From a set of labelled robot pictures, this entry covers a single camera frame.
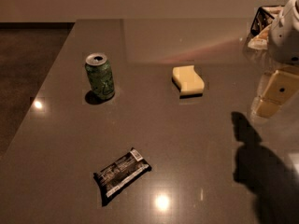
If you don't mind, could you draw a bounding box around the black rxbar chocolate wrapper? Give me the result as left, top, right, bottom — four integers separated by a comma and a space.
93, 147, 151, 206

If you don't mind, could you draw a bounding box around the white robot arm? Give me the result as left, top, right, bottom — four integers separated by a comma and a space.
248, 0, 299, 118

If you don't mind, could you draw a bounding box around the green soda can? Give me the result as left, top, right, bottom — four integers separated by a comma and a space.
85, 53, 115, 101

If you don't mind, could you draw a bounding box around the yellow sponge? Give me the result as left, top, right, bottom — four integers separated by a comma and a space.
172, 65, 205, 97

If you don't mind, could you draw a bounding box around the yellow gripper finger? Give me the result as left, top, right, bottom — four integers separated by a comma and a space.
253, 65, 299, 119

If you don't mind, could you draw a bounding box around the black wire basket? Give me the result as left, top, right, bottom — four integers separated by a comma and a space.
250, 6, 283, 36

